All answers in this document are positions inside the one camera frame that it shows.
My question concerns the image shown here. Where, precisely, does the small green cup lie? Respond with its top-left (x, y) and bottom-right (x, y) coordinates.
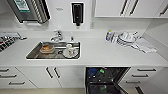
top-left (97, 68), bottom-right (105, 75)

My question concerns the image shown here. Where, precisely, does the stainless steel dishwasher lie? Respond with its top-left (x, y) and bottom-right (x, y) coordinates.
top-left (85, 66), bottom-right (143, 94)

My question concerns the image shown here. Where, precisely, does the small metal sink dispenser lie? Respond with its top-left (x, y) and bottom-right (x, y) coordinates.
top-left (69, 35), bottom-right (75, 42)

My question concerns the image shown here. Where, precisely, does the blue dish soap bottle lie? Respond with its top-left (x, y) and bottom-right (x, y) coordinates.
top-left (105, 29), bottom-right (114, 42)

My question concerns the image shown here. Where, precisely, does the chrome faucet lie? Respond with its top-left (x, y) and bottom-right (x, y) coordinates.
top-left (50, 30), bottom-right (65, 43)

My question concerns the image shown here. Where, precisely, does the small white container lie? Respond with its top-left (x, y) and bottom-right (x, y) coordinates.
top-left (112, 33), bottom-right (119, 44)

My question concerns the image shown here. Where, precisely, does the bowl with orange food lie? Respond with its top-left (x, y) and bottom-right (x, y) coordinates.
top-left (39, 43), bottom-right (56, 55)

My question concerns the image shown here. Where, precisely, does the stack of white dishes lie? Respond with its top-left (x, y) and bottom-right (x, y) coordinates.
top-left (117, 31), bottom-right (140, 47)

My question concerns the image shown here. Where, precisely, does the stainless steel sink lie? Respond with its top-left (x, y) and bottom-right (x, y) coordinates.
top-left (25, 40), bottom-right (82, 61)

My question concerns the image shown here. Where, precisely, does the white base cabinet with doors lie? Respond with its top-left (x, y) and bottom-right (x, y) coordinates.
top-left (0, 65), bottom-right (87, 90)

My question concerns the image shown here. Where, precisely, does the small dark utensil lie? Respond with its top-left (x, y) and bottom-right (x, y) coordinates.
top-left (16, 32), bottom-right (28, 41)

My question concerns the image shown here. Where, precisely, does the steel paper towel dispenser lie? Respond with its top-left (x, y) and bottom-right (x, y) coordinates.
top-left (6, 0), bottom-right (52, 26)

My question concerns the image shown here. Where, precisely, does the white drawer cabinet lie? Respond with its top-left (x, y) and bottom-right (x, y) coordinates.
top-left (119, 65), bottom-right (165, 94)

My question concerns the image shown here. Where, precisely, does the white wall outlet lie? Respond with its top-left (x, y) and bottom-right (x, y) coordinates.
top-left (89, 21), bottom-right (96, 30)

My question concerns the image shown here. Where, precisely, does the black wall soap dispenser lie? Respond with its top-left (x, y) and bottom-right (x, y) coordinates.
top-left (70, 2), bottom-right (85, 27)

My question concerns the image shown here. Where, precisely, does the black base cabinet door handle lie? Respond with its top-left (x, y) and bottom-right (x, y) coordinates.
top-left (45, 67), bottom-right (55, 80)
top-left (53, 67), bottom-right (62, 79)

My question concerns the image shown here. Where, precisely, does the white three-door wall cabinet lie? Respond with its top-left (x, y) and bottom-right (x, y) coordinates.
top-left (93, 0), bottom-right (168, 19)

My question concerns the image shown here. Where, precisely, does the small wall label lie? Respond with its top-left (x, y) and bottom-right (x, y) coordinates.
top-left (55, 7), bottom-right (64, 12)

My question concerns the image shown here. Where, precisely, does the black wall cabinet handle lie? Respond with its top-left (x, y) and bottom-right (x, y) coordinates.
top-left (159, 2), bottom-right (168, 17)
top-left (128, 0), bottom-right (140, 17)
top-left (119, 0), bottom-right (130, 17)

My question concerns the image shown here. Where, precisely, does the black drawer handle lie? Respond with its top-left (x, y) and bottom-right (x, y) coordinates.
top-left (125, 80), bottom-right (142, 85)
top-left (8, 81), bottom-right (26, 86)
top-left (0, 68), bottom-right (11, 73)
top-left (0, 74), bottom-right (18, 79)
top-left (137, 68), bottom-right (157, 73)
top-left (131, 74), bottom-right (150, 79)

